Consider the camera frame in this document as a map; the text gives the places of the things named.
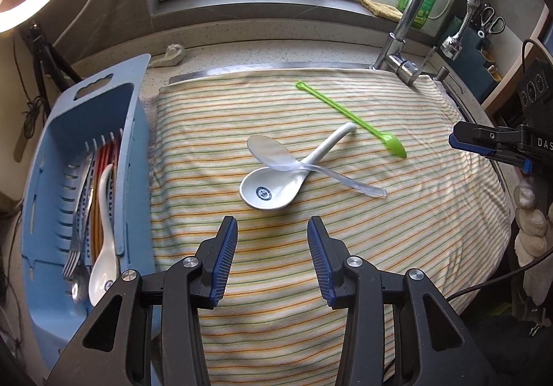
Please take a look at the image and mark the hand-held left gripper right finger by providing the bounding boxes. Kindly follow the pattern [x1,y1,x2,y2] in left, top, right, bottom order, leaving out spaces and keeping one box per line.
[307,217,499,386]

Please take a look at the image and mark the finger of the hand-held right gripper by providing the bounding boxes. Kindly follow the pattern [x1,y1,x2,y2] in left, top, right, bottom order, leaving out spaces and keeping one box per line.
[489,152,533,174]
[449,122,522,154]

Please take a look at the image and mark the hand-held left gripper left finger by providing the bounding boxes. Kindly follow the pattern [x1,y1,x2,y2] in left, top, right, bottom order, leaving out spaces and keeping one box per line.
[45,215,239,386]

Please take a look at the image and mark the white ceramic spoon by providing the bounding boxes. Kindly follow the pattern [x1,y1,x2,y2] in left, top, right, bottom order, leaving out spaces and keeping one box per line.
[88,163,121,308]
[240,122,358,211]

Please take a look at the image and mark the clear plastic spoon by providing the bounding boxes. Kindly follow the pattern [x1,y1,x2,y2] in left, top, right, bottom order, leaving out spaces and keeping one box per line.
[247,134,387,199]

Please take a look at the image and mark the green plastic spoon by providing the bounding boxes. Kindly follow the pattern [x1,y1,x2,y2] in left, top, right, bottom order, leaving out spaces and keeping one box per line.
[296,81,407,159]

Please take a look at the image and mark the metal spoon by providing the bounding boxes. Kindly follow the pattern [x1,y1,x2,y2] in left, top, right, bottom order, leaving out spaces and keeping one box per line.
[71,269,89,304]

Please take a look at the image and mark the metal fork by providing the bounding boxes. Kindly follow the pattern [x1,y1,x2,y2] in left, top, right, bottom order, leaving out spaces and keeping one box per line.
[62,153,93,279]

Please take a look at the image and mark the blue plastic utensil basket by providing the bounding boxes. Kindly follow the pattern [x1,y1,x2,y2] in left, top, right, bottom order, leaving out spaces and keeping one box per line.
[21,53,156,369]

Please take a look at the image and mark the person's right hand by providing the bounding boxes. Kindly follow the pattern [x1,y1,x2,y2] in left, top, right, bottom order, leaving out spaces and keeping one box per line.
[513,179,549,258]

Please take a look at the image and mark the dark teal knife holder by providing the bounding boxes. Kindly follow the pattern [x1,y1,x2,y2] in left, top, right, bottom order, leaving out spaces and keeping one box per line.
[445,17,504,86]

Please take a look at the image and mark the striped towel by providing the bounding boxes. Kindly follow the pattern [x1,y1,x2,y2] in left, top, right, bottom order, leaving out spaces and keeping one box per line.
[149,66,513,386]

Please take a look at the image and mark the flexible faucet sprayer head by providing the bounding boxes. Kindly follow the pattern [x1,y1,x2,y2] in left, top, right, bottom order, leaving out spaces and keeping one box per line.
[441,0,481,60]

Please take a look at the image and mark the chrome faucet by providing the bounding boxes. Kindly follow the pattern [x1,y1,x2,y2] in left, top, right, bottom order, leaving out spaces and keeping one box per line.
[372,0,480,86]

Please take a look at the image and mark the yellow sponge cloth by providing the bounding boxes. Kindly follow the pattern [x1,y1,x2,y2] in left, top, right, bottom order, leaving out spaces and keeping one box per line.
[360,0,404,21]

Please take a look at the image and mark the white hook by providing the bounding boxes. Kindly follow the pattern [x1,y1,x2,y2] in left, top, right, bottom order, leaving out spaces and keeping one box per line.
[149,44,186,68]

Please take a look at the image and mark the black tripod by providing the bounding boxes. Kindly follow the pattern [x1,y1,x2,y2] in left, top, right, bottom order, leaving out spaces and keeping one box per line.
[24,23,83,128]

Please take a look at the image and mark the black handled scissors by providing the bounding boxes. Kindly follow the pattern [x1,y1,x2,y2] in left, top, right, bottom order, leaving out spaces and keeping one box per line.
[477,6,506,38]

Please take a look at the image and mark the black cable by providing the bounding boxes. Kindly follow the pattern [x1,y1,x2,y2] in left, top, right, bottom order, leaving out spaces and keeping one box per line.
[445,245,553,300]

